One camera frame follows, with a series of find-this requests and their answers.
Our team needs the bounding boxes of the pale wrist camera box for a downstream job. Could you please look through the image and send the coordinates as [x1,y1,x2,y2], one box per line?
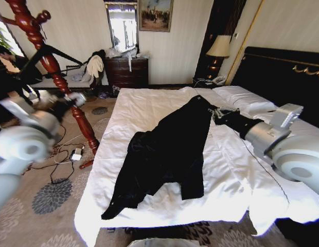
[68,92,87,107]

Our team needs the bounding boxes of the black headboard with gold trim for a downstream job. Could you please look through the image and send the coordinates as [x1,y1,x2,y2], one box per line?
[231,46,319,131]

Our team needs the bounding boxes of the white robot front shell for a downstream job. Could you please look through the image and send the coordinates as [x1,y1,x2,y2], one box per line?
[128,238,194,247]

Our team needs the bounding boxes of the black floor cable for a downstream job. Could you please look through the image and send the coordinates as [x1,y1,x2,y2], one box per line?
[29,123,76,185]

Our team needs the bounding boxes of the wall mirror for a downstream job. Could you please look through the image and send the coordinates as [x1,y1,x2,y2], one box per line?
[104,0,140,52]

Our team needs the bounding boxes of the red wooden coat rack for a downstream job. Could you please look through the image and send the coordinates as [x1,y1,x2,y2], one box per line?
[0,0,101,170]

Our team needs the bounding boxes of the clear plastic bags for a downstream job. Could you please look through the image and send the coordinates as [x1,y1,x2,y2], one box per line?
[105,46,151,60]

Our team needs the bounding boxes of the black garment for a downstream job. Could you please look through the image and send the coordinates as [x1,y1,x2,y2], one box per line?
[101,94,215,221]

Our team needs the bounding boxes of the black cable along right arm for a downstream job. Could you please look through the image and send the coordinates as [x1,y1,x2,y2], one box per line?
[233,128,291,206]

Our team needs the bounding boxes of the dark nightstand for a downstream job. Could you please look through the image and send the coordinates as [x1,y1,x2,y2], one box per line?
[192,77,227,90]

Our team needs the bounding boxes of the white pillow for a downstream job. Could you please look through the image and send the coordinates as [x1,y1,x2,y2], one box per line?
[212,85,279,114]

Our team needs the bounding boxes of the cream clothes pile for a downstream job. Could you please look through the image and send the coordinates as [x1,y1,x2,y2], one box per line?
[83,49,107,85]

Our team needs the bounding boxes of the white low bench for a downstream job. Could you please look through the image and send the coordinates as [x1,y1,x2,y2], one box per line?
[30,68,109,91]

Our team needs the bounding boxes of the white duvet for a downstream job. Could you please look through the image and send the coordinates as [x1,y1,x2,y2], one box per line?
[74,86,319,247]

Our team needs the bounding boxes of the framed painting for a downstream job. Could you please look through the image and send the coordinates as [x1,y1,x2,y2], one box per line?
[138,0,174,33]

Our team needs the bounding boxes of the dark wooden dresser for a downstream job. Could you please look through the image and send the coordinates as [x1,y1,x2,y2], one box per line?
[105,57,150,90]

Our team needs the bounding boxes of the black clothes hanger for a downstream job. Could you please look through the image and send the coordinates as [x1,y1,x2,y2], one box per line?
[20,43,84,78]

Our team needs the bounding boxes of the green plant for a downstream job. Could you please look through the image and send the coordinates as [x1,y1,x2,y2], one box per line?
[0,25,12,50]

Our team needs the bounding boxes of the table lamp with cream shade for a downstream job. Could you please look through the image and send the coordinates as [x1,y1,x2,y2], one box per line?
[205,34,231,78]

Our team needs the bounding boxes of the white power adapter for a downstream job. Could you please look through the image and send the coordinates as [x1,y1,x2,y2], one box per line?
[69,148,84,162]

